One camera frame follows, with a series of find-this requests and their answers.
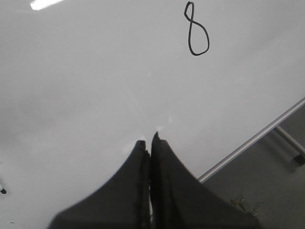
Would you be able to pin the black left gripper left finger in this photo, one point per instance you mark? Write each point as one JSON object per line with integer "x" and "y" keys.
{"x": 121, "y": 203}

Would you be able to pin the metal whiteboard stand leg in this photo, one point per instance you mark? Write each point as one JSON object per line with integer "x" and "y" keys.
{"x": 299, "y": 160}

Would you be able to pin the white whiteboard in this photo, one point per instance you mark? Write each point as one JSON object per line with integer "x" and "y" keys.
{"x": 82, "y": 80}

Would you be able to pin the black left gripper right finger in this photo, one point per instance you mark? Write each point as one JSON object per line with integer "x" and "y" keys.
{"x": 180, "y": 201}

